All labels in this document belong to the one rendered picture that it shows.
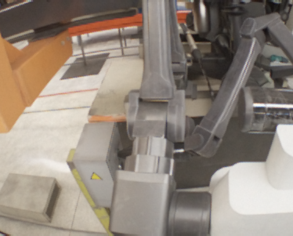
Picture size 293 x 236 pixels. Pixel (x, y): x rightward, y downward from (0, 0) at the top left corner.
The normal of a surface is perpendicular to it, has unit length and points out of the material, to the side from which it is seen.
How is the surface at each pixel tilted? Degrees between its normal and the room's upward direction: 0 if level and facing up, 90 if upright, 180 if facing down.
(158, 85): 67
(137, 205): 30
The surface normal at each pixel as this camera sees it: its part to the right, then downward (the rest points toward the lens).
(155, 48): -0.22, 0.23
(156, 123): -0.19, -0.40
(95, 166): -0.05, 0.59
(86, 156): -0.11, -0.80
